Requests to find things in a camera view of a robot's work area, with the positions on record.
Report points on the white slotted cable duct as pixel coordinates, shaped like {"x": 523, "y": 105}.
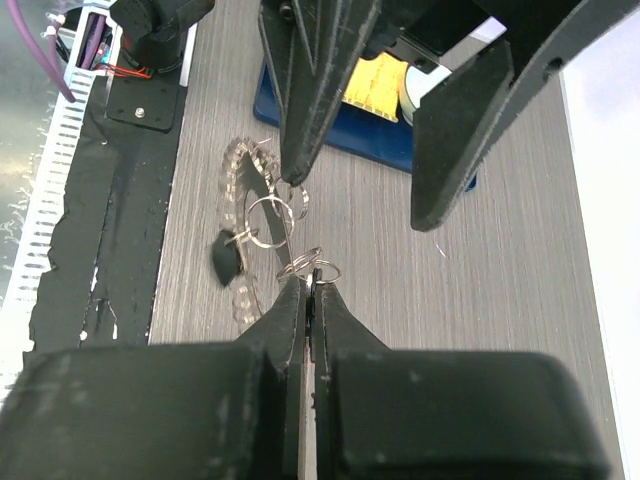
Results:
{"x": 96, "y": 38}

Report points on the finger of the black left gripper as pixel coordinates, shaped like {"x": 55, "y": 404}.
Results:
{"x": 311, "y": 49}
{"x": 460, "y": 120}

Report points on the blue plastic tray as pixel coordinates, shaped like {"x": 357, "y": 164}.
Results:
{"x": 354, "y": 131}

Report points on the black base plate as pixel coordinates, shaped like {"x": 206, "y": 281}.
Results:
{"x": 105, "y": 250}

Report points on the teal patterned bowl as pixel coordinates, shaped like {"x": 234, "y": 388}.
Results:
{"x": 414, "y": 85}

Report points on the yellow bamboo dish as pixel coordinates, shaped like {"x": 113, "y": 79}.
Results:
{"x": 374, "y": 86}

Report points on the black key fob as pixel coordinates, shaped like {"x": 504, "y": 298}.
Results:
{"x": 225, "y": 258}

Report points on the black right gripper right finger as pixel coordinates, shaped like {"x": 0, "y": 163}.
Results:
{"x": 444, "y": 414}

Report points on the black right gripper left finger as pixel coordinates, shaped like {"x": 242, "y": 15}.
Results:
{"x": 225, "y": 410}

